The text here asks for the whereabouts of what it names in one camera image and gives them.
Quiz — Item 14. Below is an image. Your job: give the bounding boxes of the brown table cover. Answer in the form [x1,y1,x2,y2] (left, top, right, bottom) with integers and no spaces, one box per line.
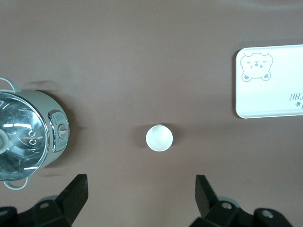
[0,0,303,227]

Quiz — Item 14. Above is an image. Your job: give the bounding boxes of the white bear print tray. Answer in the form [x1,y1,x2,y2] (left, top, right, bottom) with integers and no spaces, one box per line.
[235,44,303,119]

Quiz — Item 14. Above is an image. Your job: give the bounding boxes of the grey-green electric cooking pot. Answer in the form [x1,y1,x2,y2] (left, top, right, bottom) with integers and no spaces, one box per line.
[0,77,70,191]

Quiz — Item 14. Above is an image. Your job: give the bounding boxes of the white plastic cup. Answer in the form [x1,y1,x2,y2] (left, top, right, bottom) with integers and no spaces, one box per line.
[145,124,174,152]

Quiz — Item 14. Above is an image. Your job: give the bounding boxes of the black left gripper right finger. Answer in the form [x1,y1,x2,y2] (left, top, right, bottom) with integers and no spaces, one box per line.
[191,175,240,227]

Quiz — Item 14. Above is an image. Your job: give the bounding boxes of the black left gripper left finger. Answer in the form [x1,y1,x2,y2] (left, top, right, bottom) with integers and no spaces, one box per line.
[18,174,89,227]

